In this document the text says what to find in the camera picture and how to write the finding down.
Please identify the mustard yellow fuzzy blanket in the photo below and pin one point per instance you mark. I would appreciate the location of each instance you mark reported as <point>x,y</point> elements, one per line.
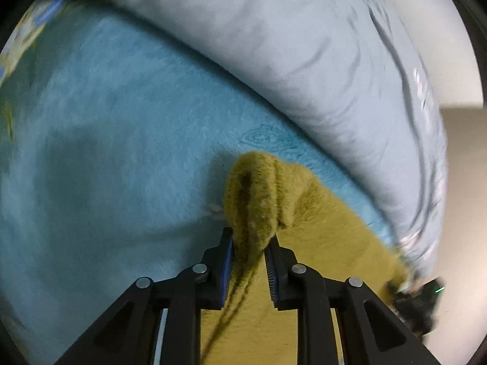
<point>323,235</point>

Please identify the teal floral blanket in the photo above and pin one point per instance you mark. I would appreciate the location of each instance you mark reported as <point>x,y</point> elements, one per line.
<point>114,140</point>

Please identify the grey floral duvet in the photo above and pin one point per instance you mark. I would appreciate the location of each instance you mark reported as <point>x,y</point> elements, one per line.
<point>304,64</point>

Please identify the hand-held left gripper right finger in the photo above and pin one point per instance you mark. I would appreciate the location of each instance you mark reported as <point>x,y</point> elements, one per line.
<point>272,273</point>

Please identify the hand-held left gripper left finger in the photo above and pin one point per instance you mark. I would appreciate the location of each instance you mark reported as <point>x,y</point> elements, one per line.
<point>227,270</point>

